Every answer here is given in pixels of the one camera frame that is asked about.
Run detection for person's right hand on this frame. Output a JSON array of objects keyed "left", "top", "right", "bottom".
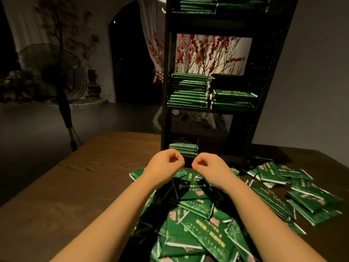
[{"left": 191, "top": 152, "right": 241, "bottom": 190}]

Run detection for person's left hand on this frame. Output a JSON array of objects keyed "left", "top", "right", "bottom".
[{"left": 141, "top": 149, "right": 186, "bottom": 190}]

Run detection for pile of green packets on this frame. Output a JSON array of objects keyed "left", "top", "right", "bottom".
[{"left": 128, "top": 158, "right": 344, "bottom": 262}]

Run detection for black metal shelf rack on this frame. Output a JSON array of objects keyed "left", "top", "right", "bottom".
[{"left": 160, "top": 0, "right": 300, "bottom": 166}]

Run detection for person's left forearm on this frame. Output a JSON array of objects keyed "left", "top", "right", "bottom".
[{"left": 50, "top": 174, "right": 164, "bottom": 262}]

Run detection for person's right forearm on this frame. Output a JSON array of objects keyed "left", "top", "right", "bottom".
[{"left": 221, "top": 174, "right": 328, "bottom": 262}]

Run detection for dark vase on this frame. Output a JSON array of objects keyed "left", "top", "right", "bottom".
[{"left": 85, "top": 69, "right": 102, "bottom": 100}]

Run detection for red berry branches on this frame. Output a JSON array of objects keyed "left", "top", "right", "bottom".
[{"left": 146, "top": 31, "right": 247, "bottom": 77}]

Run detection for black standing fan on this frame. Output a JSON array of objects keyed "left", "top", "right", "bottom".
[{"left": 17, "top": 43, "right": 88, "bottom": 152}]

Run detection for white curtain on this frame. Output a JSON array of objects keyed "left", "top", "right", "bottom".
[
  {"left": 0, "top": 0, "right": 51, "bottom": 52},
  {"left": 136, "top": 0, "right": 167, "bottom": 81}
]

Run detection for bare branched tree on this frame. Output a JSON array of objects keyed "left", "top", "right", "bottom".
[{"left": 33, "top": 0, "right": 101, "bottom": 64}]

